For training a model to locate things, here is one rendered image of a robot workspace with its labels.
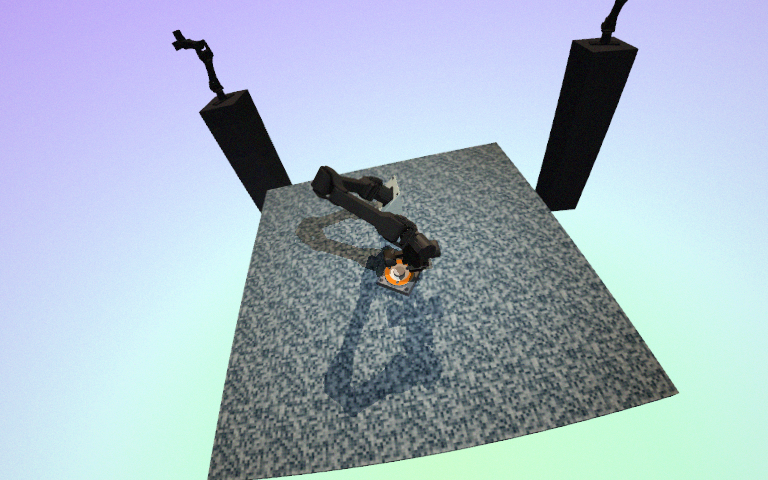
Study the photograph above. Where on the orange round plate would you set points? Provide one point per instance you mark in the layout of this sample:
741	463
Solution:
392	279

